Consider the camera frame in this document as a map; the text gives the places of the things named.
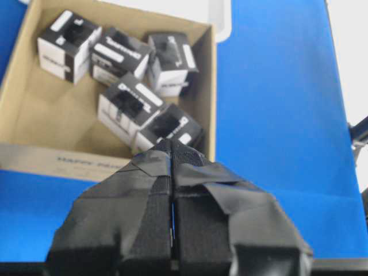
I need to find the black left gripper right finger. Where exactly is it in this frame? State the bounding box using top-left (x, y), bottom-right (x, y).
top-left (171, 142), bottom-right (313, 275)

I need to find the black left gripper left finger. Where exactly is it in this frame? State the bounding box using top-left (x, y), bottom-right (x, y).
top-left (47, 140), bottom-right (172, 275)

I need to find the black white box lower left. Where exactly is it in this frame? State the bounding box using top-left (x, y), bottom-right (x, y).
top-left (132, 103), bottom-right (204, 154)

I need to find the black white box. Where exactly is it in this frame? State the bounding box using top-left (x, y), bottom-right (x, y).
top-left (90, 27), bottom-right (153, 86)
top-left (98, 72), bottom-right (166, 146)
top-left (147, 32), bottom-right (199, 97)
top-left (37, 10), bottom-right (102, 84)
top-left (132, 103), bottom-right (204, 154)

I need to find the black white box lower right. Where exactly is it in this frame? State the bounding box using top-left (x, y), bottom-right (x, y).
top-left (98, 72), bottom-right (166, 146)

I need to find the brown cardboard box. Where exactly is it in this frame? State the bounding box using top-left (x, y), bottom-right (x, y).
top-left (1, 1), bottom-right (217, 182)

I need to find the black white box upper right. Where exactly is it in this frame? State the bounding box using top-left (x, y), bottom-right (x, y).
top-left (90, 27), bottom-right (153, 86)

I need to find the black white box lower middle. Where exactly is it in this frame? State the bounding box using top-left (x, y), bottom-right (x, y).
top-left (147, 32), bottom-right (199, 97)

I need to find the black white box upper middle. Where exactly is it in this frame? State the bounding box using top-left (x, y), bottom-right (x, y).
top-left (37, 10), bottom-right (102, 84)

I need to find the white plastic container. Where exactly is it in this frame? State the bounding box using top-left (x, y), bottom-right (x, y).
top-left (208, 0), bottom-right (232, 43)

